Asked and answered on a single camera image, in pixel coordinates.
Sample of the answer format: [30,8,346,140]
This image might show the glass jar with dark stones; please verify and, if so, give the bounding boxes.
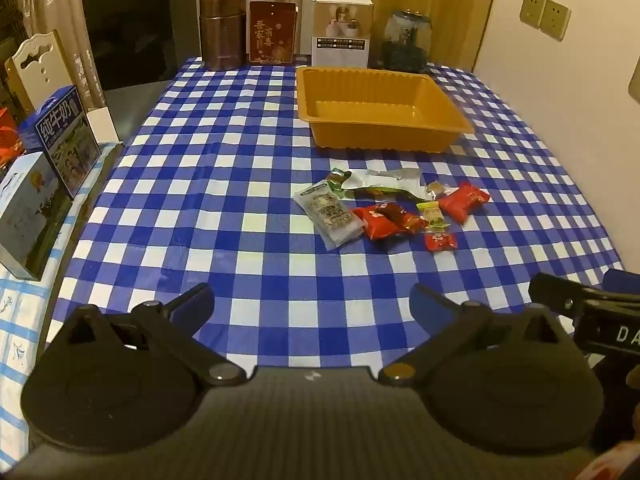
[382,8,432,73]

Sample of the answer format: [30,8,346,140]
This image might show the white wooden chair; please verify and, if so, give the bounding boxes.
[5,30,121,143]

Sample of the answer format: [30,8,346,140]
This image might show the red gift box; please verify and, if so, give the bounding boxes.
[248,1,297,66]

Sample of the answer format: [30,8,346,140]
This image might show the long green snack packet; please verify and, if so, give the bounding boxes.
[354,186,418,202]

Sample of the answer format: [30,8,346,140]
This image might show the light blue patterned cloth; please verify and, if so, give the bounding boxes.
[0,145,126,461]

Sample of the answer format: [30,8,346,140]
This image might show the white product box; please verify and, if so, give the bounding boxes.
[311,0,375,68]

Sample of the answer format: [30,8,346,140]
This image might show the yellow plastic tray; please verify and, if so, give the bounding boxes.
[296,66,476,153]

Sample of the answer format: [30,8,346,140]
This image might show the light blue box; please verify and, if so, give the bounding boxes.
[0,151,74,281]

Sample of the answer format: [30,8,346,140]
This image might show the yellow green candy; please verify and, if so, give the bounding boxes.
[416,201,447,231]

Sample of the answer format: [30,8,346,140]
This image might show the blue checkered tablecloth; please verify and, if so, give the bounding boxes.
[42,55,631,376]

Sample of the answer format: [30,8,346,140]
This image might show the red bag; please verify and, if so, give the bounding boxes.
[0,107,26,168]

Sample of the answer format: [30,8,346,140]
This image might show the black monitor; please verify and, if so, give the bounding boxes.
[81,0,202,141]

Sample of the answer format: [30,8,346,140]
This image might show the dark metal rack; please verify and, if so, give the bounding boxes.
[0,0,32,61]

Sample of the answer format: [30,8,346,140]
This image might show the red and brown snack packet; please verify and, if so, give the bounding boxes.
[354,201,428,241]

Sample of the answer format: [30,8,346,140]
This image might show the large red snack packet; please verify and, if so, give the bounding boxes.
[439,181,492,224]

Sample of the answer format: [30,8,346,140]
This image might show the green and brown snack packet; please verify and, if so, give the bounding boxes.
[326,169,355,195]

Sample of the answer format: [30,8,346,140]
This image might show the clear packet with brown snack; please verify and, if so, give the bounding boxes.
[292,182,362,251]

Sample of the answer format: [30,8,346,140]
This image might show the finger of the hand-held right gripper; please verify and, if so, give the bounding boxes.
[601,268,640,295]
[528,272,608,322]

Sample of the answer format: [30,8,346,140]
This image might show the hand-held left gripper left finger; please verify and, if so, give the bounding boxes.
[47,282,247,387]

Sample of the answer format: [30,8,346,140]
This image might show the beige wall socket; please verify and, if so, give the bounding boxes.
[541,0,571,42]
[519,0,546,30]

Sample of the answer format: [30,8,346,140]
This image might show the brown metal canister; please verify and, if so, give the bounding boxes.
[199,0,249,72]

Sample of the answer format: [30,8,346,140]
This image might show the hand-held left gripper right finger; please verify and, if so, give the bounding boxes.
[377,282,576,387]

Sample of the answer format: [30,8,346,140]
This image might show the small red candy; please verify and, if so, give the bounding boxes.
[424,231,458,252]

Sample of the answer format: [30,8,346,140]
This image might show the blue milk carton box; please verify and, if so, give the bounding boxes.
[19,85,103,200]

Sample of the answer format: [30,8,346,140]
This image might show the white snack packet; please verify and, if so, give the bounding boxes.
[350,167,422,195]

